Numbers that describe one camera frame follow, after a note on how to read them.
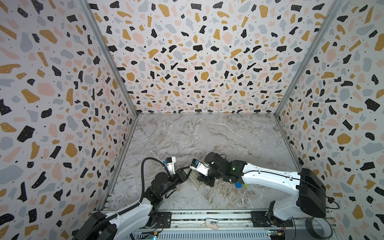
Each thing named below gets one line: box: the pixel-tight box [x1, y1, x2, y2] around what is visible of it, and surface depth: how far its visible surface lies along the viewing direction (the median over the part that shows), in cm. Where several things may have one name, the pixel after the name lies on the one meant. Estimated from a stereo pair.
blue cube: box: [235, 182, 243, 189], surface depth 87 cm
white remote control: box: [189, 170, 204, 187], surface depth 78 cm
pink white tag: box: [205, 218, 219, 230], surface depth 73 cm
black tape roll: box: [305, 217, 333, 240], surface depth 72 cm
